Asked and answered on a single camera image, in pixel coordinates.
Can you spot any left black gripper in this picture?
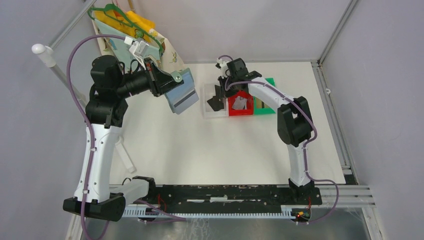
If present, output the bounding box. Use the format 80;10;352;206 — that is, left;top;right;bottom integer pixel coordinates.
115;57;184;98

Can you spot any dark grey card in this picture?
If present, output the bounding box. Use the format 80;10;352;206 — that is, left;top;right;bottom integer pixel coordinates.
212;85;227;102

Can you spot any white black-stripe card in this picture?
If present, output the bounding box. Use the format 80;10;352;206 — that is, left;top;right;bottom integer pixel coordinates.
172;91;199;114

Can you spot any gold striped card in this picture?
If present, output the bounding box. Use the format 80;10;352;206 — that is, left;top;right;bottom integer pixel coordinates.
255;100;265;109

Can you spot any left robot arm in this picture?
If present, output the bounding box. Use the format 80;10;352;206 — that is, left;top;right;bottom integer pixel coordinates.
62;55;184;222

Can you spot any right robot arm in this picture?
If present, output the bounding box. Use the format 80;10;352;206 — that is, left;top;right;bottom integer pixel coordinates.
215;55;317;204

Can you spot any black card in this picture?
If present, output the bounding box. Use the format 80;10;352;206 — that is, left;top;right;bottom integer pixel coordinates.
206;97;226;112

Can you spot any white grey card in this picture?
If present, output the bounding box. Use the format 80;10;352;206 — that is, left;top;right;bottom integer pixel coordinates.
231;96;248;111

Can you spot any white plastic bin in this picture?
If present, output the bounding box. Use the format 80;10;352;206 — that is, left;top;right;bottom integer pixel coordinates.
201;83;229;119

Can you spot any cream printed cloth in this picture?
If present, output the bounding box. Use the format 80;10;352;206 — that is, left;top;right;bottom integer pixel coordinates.
91;19;188;79

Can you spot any red plastic bin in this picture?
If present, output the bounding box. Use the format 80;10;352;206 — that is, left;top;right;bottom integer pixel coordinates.
227;91;254;117

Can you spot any green clothes hanger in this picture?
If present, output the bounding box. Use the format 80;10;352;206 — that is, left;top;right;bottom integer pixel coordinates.
87;3;165;54

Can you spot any green plastic bin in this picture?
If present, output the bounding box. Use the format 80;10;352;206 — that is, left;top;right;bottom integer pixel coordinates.
253;96;276;115

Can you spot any light blue printed cloth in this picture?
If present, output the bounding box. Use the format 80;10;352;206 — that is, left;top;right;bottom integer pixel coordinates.
94;19;162;71

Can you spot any yellow cloth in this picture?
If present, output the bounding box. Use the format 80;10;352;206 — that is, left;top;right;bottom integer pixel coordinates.
93;10;155;43

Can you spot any white clothes rack pole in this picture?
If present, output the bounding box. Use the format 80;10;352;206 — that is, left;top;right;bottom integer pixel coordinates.
31;43;137;174

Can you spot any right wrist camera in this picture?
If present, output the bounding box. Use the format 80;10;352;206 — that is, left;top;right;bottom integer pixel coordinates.
215;59;230;79

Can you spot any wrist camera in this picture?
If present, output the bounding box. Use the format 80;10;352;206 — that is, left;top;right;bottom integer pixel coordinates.
124;36;148;69
215;59;230;79

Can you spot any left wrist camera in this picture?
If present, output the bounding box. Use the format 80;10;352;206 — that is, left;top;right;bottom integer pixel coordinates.
124;36;148;69

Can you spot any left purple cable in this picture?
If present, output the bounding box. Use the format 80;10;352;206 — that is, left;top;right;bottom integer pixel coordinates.
66;34;186;240

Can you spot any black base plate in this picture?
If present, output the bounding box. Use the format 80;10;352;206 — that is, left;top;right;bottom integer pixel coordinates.
135;184;323;215

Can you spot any white slotted cable duct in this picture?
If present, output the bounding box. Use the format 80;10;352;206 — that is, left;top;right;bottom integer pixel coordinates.
122;205;294;220

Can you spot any aluminium frame rail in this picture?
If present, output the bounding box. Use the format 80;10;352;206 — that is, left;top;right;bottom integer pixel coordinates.
75;184;377;209

